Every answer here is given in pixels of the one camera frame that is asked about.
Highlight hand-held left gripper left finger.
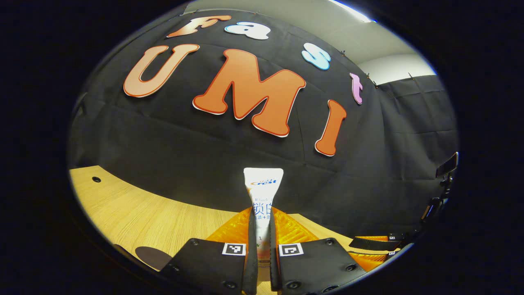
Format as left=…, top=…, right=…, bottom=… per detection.
left=160, top=207, right=258, bottom=295

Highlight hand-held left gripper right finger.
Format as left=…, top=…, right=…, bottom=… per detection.
left=268, top=207, right=367, bottom=293

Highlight dark brown round coaster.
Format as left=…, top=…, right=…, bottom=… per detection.
left=135, top=246, right=172, bottom=271

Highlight white toothpaste tube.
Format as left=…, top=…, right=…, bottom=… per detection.
left=243, top=168, right=284, bottom=287

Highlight black backdrop cloth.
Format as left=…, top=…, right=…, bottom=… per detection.
left=68, top=8, right=459, bottom=246

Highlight ceiling light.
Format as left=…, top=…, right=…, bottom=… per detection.
left=327, top=0, right=377, bottom=23

